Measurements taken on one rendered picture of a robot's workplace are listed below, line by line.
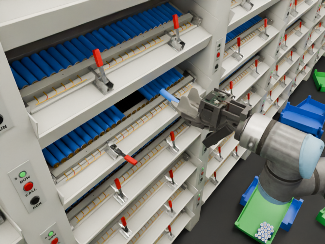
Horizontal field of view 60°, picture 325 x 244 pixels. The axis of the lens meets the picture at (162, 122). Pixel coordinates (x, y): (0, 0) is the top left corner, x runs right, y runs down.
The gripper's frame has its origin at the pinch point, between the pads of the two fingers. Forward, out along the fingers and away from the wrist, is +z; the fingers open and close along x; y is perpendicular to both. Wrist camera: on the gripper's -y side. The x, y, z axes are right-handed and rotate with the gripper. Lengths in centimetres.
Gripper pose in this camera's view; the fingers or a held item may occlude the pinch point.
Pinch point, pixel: (177, 103)
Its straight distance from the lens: 78.4
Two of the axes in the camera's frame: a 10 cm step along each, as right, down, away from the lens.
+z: -8.0, -4.1, 4.4
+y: 0.3, -7.6, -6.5
